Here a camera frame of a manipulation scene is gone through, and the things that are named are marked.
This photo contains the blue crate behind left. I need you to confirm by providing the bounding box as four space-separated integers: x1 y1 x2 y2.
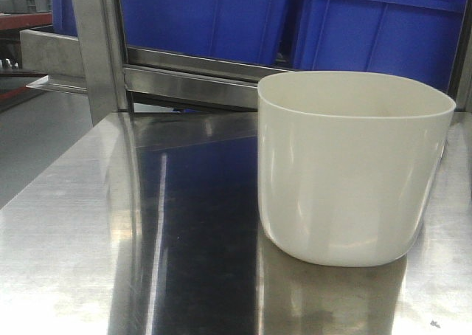
120 0 290 66

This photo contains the blue crate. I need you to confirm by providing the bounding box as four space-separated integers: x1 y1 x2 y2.
120 0 290 66
291 0 467 91

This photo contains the blue crate behind right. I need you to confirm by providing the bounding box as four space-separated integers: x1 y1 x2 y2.
291 0 467 91

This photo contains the red rack beam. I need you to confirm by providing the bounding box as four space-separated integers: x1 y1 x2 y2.
0 12 52 31

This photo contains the grey crate far left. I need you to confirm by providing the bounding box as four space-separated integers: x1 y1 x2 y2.
1 0 52 13

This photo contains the steel shelf frame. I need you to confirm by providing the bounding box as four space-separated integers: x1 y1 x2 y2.
21 0 471 121

